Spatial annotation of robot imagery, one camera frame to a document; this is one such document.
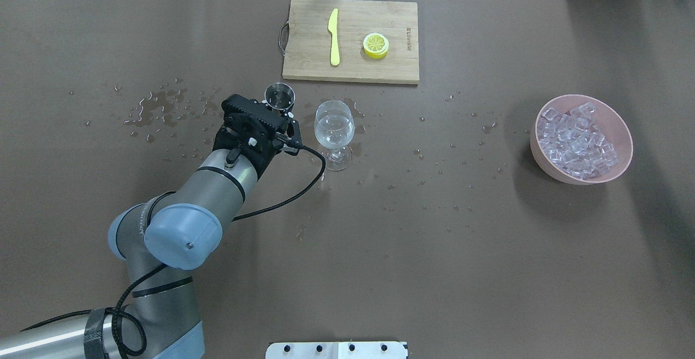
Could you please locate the clear ice cubes pile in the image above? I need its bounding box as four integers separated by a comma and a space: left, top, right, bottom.
532, 99, 625, 184

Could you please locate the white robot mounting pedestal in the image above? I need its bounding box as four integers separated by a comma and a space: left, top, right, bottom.
265, 340, 409, 358

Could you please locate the yellow plastic knife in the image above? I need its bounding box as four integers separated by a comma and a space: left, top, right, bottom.
327, 8, 340, 67

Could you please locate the bamboo cutting board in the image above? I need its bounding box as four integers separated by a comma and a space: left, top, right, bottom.
281, 0, 420, 86

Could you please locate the yellow lemon slice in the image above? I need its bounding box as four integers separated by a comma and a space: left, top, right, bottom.
362, 33, 390, 59

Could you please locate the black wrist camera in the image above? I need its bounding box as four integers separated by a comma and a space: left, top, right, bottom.
222, 94, 273, 134

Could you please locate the clear wine glass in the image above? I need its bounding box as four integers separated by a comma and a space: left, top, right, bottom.
313, 100, 355, 172

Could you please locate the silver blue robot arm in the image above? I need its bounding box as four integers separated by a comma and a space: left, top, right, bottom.
2, 110, 302, 358

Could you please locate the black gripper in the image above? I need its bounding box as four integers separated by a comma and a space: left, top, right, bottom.
212, 111, 302, 178

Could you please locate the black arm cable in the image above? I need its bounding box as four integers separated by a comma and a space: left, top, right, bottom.
22, 142, 327, 359

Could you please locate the steel cone jigger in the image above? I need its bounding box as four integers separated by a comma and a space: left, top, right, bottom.
263, 82, 296, 114

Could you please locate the pink bowl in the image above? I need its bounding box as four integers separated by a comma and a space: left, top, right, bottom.
530, 95, 634, 185

